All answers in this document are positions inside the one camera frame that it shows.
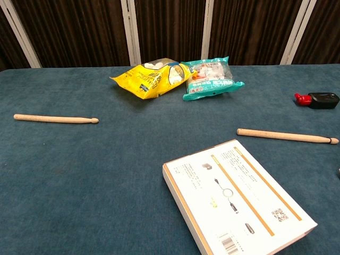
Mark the black bottle with red cap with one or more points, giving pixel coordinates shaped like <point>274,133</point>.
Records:
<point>324,100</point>

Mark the teal snack bag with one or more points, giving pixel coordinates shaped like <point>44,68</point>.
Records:
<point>212,85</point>

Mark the white product box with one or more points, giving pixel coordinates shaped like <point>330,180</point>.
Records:
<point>239,199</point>

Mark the yellow snack bag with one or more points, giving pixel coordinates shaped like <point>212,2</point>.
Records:
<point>148,79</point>

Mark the blue felt table cover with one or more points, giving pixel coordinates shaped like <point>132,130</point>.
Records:
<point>79,172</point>

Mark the white screen frame post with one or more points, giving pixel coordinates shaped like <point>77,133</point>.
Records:
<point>131,32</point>
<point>297,32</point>
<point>207,32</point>
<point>24,40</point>

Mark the plain wooden drumstick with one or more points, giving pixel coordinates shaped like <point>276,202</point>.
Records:
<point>53,119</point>

